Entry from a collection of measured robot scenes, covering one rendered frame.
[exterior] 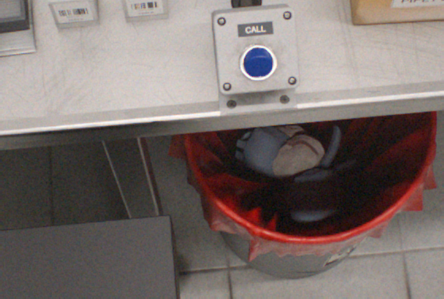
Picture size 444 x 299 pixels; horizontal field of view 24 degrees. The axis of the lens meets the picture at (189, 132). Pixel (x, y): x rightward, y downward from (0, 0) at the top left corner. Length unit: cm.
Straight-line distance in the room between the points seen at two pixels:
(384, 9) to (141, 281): 33
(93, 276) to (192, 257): 98
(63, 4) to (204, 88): 15
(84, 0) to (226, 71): 14
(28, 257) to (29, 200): 102
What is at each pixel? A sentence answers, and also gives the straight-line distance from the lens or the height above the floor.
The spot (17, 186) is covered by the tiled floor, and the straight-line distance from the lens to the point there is 186.
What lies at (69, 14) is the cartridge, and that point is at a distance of 95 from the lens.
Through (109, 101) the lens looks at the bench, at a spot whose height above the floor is 87.
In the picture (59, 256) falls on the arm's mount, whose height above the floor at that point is 95.
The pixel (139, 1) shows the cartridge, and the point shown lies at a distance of 93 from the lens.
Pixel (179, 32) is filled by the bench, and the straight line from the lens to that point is 96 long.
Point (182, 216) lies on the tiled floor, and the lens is 181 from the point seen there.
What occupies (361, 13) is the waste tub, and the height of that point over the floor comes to 90.
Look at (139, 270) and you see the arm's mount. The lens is 82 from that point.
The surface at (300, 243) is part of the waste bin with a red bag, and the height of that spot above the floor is 44.
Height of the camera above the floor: 175
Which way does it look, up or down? 70 degrees down
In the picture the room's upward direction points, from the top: 6 degrees counter-clockwise
